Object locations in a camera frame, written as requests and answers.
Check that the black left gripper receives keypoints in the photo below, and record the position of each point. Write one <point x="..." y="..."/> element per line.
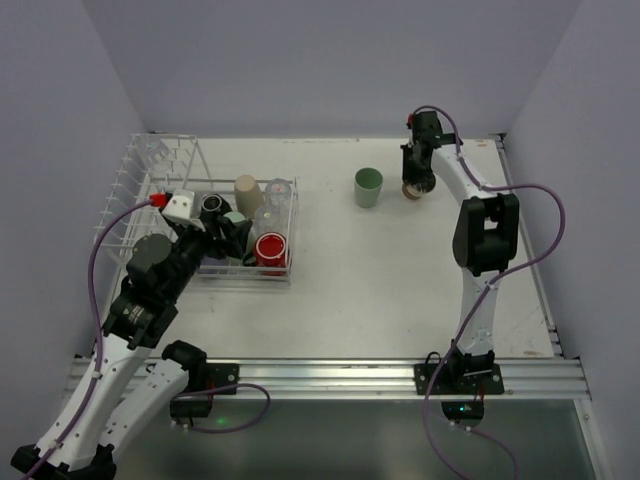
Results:
<point x="220" y="232"/>

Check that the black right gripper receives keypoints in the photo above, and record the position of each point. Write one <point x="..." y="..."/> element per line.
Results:
<point x="415" y="175"/>

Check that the clear glass front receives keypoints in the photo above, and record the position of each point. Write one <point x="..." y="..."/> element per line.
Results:
<point x="268" y="219"/>

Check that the tall beige cup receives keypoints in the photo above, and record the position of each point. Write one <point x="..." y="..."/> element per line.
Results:
<point x="248" y="195"/>

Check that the clear glass back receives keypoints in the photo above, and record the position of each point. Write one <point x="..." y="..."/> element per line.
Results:
<point x="278" y="192"/>

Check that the tall light green cup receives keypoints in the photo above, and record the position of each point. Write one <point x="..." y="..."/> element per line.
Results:
<point x="237" y="224"/>

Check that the small clear faceted glass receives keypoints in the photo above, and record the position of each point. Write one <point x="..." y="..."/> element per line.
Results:
<point x="154" y="153"/>

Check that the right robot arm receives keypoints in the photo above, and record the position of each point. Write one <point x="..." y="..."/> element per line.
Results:
<point x="485" y="241"/>

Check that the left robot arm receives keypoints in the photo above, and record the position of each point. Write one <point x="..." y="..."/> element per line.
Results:
<point x="102" y="418"/>

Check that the red mug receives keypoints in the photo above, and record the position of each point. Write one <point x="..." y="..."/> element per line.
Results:
<point x="269" y="254"/>

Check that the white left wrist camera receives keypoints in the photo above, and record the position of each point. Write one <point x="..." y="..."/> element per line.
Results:
<point x="183" y="208"/>

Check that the white wire dish rack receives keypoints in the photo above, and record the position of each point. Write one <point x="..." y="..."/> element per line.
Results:
<point x="167" y="184"/>

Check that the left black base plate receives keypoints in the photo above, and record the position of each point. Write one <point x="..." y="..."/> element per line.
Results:
<point x="215" y="375"/>

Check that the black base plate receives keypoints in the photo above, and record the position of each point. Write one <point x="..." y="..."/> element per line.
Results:
<point x="215" y="375"/>
<point x="469" y="392"/>

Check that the aluminium mounting rail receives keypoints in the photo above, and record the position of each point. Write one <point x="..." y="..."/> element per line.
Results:
<point x="399" y="379"/>

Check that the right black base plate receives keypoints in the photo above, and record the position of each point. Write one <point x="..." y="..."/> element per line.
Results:
<point x="469" y="392"/>

